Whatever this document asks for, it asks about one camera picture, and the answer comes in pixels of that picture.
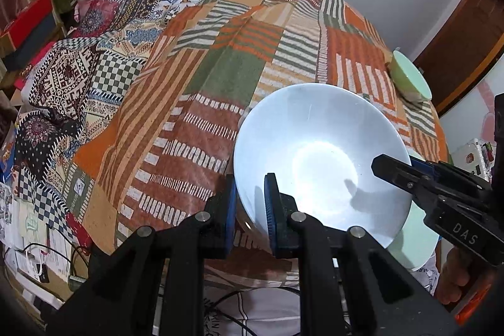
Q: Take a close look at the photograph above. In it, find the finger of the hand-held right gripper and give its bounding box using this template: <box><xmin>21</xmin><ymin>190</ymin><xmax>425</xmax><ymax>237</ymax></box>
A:
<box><xmin>409</xmin><ymin>158</ymin><xmax>448</xmax><ymax>182</ymax></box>
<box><xmin>372</xmin><ymin>153</ymin><xmax>438</xmax><ymax>211</ymax></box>

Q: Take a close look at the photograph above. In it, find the mint green plate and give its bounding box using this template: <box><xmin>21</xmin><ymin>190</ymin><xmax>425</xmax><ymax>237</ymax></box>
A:
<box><xmin>386</xmin><ymin>149</ymin><xmax>439</xmax><ymax>270</ymax></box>

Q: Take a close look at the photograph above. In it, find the person's right forearm orange sleeve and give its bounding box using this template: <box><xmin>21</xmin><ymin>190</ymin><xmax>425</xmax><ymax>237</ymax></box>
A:
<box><xmin>455</xmin><ymin>281</ymin><xmax>493</xmax><ymax>325</ymax></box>

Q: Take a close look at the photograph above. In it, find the white box with stickers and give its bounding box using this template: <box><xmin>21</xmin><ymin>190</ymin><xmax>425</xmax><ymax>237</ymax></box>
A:
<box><xmin>451</xmin><ymin>139</ymin><xmax>495</xmax><ymax>179</ymax></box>

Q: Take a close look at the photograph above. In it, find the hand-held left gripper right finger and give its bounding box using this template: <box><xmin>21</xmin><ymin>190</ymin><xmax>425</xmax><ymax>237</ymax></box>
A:
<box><xmin>264</xmin><ymin>173</ymin><xmax>461</xmax><ymax>336</ymax></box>

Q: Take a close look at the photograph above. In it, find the red box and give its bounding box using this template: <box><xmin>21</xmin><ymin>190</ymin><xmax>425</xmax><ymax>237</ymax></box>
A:
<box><xmin>0</xmin><ymin>0</ymin><xmax>54</xmax><ymax>41</ymax></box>

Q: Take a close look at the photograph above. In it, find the person's right hand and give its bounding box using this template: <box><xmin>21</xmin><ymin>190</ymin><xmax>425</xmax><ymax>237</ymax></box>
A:
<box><xmin>434</xmin><ymin>247</ymin><xmax>478</xmax><ymax>306</ymax></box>

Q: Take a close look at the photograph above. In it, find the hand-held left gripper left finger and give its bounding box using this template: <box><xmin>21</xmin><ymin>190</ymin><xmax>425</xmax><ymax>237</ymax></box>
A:
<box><xmin>45</xmin><ymin>174</ymin><xmax>238</xmax><ymax>336</ymax></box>

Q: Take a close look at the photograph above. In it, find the black cable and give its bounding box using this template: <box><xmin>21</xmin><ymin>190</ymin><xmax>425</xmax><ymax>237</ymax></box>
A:
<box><xmin>21</xmin><ymin>242</ymin><xmax>91</xmax><ymax>282</ymax></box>

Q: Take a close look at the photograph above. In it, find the green bowl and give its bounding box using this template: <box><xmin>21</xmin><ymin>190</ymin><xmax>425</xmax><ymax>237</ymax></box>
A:
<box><xmin>388</xmin><ymin>49</ymin><xmax>432</xmax><ymax>103</ymax></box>

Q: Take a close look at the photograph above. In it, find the orange striped patchwork blanket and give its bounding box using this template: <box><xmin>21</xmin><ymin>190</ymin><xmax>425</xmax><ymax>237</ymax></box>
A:
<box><xmin>65</xmin><ymin>0</ymin><xmax>451</xmax><ymax>285</ymax></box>

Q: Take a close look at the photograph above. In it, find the person's white printed shirt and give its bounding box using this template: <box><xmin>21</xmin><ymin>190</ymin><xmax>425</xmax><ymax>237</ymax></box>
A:
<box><xmin>157</xmin><ymin>257</ymin><xmax>439</xmax><ymax>336</ymax></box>

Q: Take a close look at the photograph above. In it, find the white bowl with dark dots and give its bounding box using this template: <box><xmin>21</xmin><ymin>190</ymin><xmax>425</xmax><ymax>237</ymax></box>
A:
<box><xmin>233</xmin><ymin>83</ymin><xmax>413</xmax><ymax>256</ymax></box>

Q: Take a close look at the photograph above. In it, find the dark patterned checkered blanket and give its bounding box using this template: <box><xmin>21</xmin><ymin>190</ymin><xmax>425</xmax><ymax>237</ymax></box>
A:
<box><xmin>8</xmin><ymin>0</ymin><xmax>221</xmax><ymax>242</ymax></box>

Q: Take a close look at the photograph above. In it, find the brown wooden door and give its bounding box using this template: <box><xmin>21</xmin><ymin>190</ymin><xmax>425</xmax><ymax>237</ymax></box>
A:
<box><xmin>413</xmin><ymin>0</ymin><xmax>504</xmax><ymax>116</ymax></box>

